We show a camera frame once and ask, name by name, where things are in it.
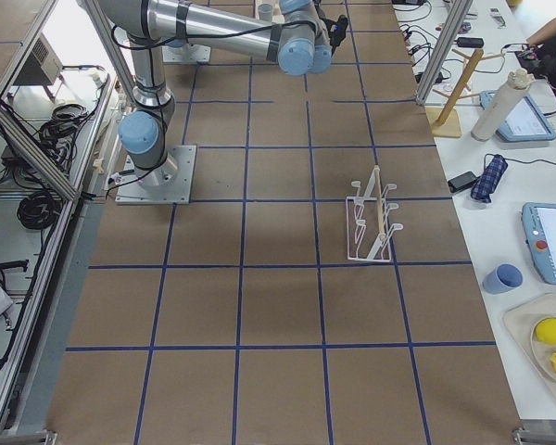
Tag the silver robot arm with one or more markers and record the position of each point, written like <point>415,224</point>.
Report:
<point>143,37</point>

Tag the paper cup on desk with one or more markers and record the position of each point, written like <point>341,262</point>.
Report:
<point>265,11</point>

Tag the blue cup on desk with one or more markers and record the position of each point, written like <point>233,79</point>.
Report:
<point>503,278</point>

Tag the black rectangular box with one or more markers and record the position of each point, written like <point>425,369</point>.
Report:
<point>462,182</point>

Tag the wooden mug tree stand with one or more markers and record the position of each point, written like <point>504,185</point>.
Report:
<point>445,122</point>

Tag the blue checkered folded umbrella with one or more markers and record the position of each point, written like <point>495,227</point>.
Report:
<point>487,183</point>

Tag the white cylindrical bottle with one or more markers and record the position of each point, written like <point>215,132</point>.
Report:
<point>503,101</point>

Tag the beige tray with fruit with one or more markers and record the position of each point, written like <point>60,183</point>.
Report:
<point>521,321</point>

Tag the blue teach pendant tablet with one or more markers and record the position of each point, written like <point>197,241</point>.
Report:
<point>525,123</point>

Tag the yellow lemon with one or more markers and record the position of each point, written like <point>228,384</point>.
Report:
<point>545,331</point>

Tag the white wire cup rack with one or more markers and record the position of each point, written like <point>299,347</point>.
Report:
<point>369,232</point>

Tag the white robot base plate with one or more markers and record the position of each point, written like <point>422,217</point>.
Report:
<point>169,184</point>

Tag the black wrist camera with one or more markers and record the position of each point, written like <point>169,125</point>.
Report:
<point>337,30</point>

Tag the silver aluminium frame post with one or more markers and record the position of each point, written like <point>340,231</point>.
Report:
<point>456,16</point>

